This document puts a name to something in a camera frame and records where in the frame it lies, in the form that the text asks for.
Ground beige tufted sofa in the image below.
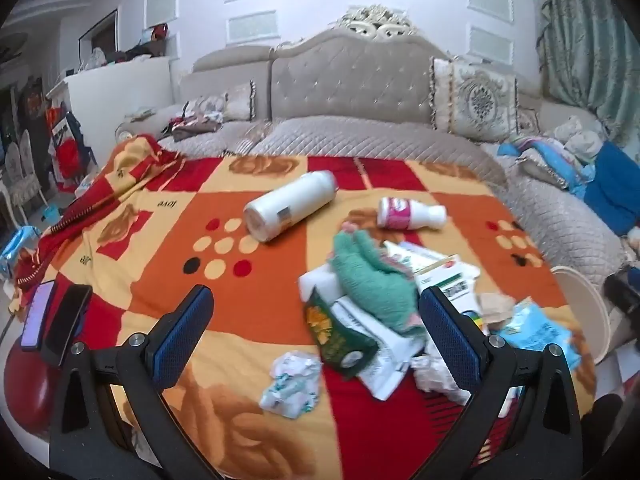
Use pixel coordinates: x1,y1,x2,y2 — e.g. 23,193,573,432
115,5,640,286

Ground beige trash bin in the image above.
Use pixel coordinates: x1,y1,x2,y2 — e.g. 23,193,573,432
550,266,626,366

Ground white cabinet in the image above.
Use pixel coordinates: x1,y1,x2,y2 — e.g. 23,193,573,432
47,57,173,161

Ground purple phone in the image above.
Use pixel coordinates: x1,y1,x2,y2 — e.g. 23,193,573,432
20,280,58,352

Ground teal knit cloth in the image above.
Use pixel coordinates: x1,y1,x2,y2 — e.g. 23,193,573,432
327,222,426,333

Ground red round stool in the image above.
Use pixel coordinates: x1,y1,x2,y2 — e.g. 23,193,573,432
4,345,66,443

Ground pile of clothes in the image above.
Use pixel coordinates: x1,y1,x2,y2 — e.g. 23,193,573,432
170,100,224,142

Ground crumpled white tissue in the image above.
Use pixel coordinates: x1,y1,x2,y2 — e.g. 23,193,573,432
412,355,471,406

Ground crumpled brown paper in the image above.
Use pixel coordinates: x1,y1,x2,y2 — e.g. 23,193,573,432
475,292,517,332

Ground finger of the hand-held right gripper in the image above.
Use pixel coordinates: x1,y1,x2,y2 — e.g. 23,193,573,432
603,266,640,318

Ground white green tissue packet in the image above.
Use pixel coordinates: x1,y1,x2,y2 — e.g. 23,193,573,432
335,296,426,401

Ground light blue packet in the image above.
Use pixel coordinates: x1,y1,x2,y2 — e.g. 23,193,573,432
500,305,582,372

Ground small striped cushion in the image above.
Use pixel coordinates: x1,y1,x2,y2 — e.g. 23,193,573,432
197,80,257,123

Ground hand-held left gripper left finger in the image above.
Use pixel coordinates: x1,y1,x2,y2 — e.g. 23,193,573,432
49,285,221,480

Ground large white bottle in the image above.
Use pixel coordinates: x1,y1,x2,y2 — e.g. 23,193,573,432
243,170,338,244

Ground blue cushion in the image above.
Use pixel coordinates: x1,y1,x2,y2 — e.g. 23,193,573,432
582,141,640,236

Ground white blue medicine box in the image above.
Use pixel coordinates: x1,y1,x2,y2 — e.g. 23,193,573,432
382,239,451,273

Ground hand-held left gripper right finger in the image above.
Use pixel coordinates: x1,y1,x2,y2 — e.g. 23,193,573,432
420,286,586,480

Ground large embroidered cushion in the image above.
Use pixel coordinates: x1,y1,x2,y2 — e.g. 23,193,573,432
430,57,518,133

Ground red bag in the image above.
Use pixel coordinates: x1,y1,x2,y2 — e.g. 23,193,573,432
47,105,97,191

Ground small pink label bottle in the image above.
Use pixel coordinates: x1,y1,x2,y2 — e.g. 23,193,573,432
376,196,447,231

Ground white ornate chair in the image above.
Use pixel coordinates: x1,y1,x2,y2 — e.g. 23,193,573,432
0,130,47,226

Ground green snack packet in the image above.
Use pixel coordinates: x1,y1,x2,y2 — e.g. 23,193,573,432
305,287,378,378

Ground teal patterned curtain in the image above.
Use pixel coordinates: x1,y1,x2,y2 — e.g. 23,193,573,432
532,0,640,131

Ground white green medicine box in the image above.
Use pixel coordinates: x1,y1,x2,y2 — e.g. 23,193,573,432
417,257,482,306

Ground blue patterned blanket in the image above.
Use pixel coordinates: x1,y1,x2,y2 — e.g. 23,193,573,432
500,137,601,198

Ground crumpled white printed wrapper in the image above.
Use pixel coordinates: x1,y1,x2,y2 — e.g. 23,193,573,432
259,351,322,418

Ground white bundled cloth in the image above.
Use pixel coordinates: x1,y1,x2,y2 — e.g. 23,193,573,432
552,116,606,163

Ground orange red printed blanket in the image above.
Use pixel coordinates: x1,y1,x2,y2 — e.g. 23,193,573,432
10,135,598,480

